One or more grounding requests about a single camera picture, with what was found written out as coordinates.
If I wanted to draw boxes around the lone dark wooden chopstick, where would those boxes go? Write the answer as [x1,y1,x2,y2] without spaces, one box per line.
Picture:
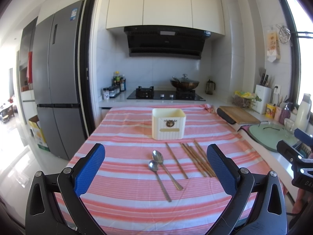
[165,142,189,179]

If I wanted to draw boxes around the steel spoon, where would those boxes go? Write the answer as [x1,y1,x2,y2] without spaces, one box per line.
[148,160,172,202]
[152,150,183,190]

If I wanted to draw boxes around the person's right hand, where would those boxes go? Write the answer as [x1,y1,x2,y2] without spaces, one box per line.
[292,189,312,214]

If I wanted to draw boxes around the white milk bottle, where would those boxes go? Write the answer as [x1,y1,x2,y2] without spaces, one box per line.
[294,93,312,132]

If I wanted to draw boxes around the yellow snack packet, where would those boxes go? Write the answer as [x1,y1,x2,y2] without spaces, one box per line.
[265,103,276,118]

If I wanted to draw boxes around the white knife block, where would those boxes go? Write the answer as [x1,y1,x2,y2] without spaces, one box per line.
[252,85,272,114]

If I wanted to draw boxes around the wooden cutting board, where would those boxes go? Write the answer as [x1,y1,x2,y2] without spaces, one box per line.
[219,106,260,125]

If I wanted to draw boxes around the cardboard box on floor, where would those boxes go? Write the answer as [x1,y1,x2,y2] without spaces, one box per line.
[28,115,50,152]

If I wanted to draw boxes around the pink striped tablecloth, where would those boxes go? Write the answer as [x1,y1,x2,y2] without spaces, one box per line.
[68,105,270,234]

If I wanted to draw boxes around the hanging paper bag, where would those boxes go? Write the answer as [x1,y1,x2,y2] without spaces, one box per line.
[266,30,281,63]

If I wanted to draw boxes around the dark glass kettle jug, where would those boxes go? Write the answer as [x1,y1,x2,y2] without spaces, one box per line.
[205,80,216,95]

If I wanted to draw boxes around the cream utensil holder box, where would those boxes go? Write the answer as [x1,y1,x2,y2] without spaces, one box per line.
[152,108,186,141]

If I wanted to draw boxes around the wok with glass lid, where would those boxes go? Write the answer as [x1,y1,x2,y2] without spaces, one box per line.
[170,74,200,91]

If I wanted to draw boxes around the condiment bottles group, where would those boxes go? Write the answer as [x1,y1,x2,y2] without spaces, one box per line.
[112,71,126,92]

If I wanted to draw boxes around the black gas cooktop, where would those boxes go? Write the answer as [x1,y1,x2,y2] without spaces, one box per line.
[127,87,205,101]

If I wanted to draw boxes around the grey refrigerator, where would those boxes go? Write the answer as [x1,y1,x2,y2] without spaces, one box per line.
[32,0,86,160]

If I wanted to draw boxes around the white upper cabinets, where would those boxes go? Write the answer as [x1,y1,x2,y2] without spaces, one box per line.
[106,0,225,35]

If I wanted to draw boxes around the black range hood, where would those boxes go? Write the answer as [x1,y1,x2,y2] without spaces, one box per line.
[124,25,211,60]

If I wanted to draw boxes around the wire basket with bags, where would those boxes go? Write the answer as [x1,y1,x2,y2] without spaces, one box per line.
[232,91,262,108]

